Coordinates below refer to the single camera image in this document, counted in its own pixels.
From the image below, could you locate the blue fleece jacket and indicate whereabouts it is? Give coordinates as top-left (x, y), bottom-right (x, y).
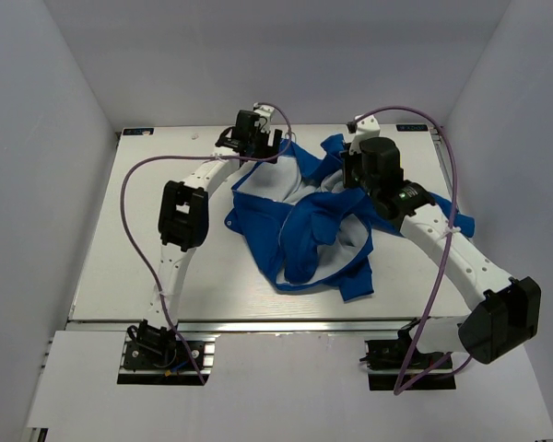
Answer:
top-left (225, 133), bottom-right (477, 303)

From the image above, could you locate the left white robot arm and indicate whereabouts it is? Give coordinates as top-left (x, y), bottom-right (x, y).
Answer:
top-left (146, 103), bottom-right (282, 327)

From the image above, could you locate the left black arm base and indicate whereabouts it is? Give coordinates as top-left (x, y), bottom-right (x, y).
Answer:
top-left (117, 320), bottom-right (213, 387)

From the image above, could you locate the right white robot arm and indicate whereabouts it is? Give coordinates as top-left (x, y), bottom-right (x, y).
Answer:
top-left (341, 136), bottom-right (541, 367)

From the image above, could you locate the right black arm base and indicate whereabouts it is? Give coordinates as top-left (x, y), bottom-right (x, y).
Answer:
top-left (359, 330), bottom-right (456, 391)

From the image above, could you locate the right blue table label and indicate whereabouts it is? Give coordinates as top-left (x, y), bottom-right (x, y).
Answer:
top-left (395, 124), bottom-right (429, 132)

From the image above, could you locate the blue table label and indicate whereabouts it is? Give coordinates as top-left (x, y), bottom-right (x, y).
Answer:
top-left (395, 124), bottom-right (429, 132)
top-left (122, 128), bottom-right (154, 136)

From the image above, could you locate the left blue table label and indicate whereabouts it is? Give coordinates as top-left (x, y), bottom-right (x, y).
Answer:
top-left (122, 128), bottom-right (154, 136)

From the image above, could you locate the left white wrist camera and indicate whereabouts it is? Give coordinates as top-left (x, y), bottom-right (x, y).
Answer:
top-left (253, 102), bottom-right (276, 132)

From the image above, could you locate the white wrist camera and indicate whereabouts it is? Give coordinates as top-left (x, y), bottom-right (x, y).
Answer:
top-left (347, 115), bottom-right (381, 145)
top-left (253, 102), bottom-right (276, 132)

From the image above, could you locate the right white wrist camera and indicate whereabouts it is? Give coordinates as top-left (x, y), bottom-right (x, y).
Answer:
top-left (347, 115), bottom-right (381, 145)

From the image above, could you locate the aluminium table front rail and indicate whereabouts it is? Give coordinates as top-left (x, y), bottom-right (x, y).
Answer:
top-left (68, 318), bottom-right (466, 335)

